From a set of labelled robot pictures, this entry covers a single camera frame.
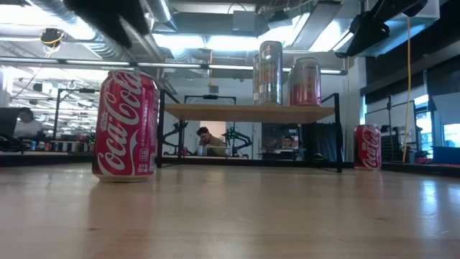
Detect red Coca-Cola can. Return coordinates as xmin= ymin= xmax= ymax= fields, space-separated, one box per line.
xmin=353 ymin=124 xmax=382 ymax=171
xmin=91 ymin=69 xmax=161 ymax=183

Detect black computer monitor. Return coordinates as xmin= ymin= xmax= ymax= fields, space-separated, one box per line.
xmin=0 ymin=106 xmax=21 ymax=137

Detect blue storage bin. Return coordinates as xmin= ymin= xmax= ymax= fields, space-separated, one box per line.
xmin=432 ymin=145 xmax=460 ymax=165

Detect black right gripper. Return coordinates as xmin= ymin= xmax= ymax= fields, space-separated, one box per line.
xmin=334 ymin=0 xmax=429 ymax=59

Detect black perforated panel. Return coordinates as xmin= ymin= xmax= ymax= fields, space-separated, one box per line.
xmin=380 ymin=134 xmax=403 ymax=162

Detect black ceiling cable reel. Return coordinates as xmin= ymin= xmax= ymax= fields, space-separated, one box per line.
xmin=39 ymin=27 xmax=65 ymax=47

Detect round silver ventilation duct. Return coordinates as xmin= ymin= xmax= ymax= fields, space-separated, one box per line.
xmin=143 ymin=0 xmax=179 ymax=32

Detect yellow extension cable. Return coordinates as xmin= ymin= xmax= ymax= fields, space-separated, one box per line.
xmin=401 ymin=16 xmax=412 ymax=163

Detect black tripod stand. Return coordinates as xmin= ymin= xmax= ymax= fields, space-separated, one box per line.
xmin=364 ymin=94 xmax=416 ymax=145

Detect long ceiling light bar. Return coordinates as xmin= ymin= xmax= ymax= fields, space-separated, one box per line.
xmin=0 ymin=56 xmax=349 ymax=76

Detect large silver ventilation hood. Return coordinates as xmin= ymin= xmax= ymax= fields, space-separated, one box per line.
xmin=308 ymin=0 xmax=441 ymax=58

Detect white Celsius tropical vibe can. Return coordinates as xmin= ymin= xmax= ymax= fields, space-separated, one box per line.
xmin=258 ymin=40 xmax=284 ymax=106
xmin=252 ymin=53 xmax=261 ymax=106

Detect black background rig frame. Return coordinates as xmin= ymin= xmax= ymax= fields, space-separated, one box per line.
xmin=184 ymin=94 xmax=237 ymax=159
xmin=52 ymin=88 xmax=107 ymax=141

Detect wooden shelf black metal frame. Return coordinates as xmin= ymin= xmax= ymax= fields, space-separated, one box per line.
xmin=157 ymin=88 xmax=342 ymax=173

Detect grey ceiling box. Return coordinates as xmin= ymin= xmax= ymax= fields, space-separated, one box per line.
xmin=232 ymin=9 xmax=257 ymax=32

